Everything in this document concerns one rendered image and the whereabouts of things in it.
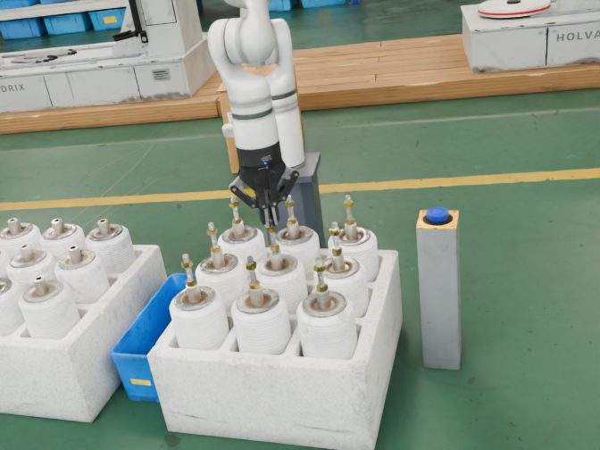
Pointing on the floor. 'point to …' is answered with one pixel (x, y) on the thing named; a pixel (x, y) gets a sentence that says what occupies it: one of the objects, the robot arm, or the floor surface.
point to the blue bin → (145, 341)
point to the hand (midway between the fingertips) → (269, 215)
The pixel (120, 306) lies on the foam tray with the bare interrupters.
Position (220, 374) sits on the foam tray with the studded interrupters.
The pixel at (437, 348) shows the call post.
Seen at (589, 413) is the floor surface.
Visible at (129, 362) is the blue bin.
